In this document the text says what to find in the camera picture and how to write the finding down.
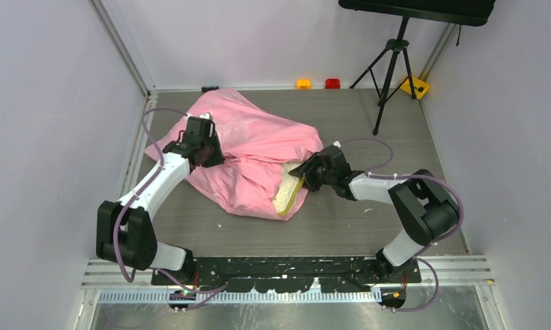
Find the small black wall device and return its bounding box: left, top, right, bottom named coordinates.
left=201, top=85, right=219, bottom=93

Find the yellow corner bracket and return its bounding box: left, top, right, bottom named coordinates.
left=399, top=77, right=430, bottom=100

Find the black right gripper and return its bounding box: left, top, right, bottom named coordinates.
left=290, top=151, right=336, bottom=192

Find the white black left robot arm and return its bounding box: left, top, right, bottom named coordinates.
left=96, top=113, right=225, bottom=285

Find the orange block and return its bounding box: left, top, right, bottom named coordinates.
left=295, top=79, right=312, bottom=90

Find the black tripod stand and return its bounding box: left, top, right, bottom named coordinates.
left=349, top=16, right=418, bottom=135

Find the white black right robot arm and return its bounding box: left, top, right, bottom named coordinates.
left=289, top=146, right=462, bottom=283

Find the red block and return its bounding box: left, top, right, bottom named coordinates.
left=325, top=78, right=341, bottom=89

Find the black panel on tripod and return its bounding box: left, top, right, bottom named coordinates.
left=338, top=0, right=495, bottom=27

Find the aluminium frame rail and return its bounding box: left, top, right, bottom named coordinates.
left=81, top=256, right=495, bottom=305

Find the pink floral pillowcase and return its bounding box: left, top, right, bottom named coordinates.
left=145, top=88, right=324, bottom=221

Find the white pillow with yellow trim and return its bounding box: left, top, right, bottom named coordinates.
left=271, top=162, right=304, bottom=218

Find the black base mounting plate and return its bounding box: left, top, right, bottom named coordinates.
left=151, top=256, right=421, bottom=294

